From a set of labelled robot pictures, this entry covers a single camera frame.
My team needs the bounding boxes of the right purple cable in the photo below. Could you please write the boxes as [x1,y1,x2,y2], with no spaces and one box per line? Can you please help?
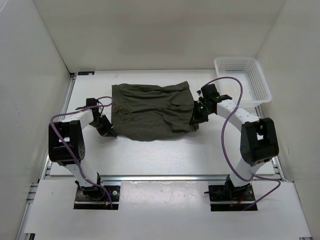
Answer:
[199,76,281,210]

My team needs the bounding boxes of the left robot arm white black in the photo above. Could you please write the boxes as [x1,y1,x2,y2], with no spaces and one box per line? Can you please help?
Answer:
[48,96,118,200]

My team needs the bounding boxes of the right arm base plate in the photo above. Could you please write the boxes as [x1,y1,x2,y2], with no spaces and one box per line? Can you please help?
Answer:
[204,183,258,212]

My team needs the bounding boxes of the purple cable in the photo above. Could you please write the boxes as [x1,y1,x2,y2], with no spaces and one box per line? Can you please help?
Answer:
[199,76,281,210]
[49,96,115,210]

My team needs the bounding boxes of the small blue label sticker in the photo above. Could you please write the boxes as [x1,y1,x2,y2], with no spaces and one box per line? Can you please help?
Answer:
[77,71,95,76]

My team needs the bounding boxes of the white plastic mesh basket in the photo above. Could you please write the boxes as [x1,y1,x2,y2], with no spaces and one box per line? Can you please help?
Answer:
[214,57,272,108]

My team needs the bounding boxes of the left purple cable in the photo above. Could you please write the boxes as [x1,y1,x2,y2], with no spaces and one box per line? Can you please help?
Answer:
[49,96,115,210]

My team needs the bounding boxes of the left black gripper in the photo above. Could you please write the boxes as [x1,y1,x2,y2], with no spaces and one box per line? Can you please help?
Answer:
[88,114,117,137]

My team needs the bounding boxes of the left aluminium frame rail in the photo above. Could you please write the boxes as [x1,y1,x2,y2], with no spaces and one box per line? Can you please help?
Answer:
[14,72,77,240]

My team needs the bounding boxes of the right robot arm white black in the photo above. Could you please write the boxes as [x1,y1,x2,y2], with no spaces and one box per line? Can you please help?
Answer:
[190,84,279,200]

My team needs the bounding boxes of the olive green shorts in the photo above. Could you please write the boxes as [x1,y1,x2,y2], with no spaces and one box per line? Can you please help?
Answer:
[111,81,196,142]

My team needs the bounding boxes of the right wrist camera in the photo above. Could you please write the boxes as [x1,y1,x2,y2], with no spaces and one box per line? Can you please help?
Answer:
[217,94,233,101]

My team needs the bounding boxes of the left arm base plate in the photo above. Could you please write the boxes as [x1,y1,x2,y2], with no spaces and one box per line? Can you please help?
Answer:
[73,180,121,210]

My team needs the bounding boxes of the front aluminium rail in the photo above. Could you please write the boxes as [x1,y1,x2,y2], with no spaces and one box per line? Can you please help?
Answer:
[101,174,227,182]

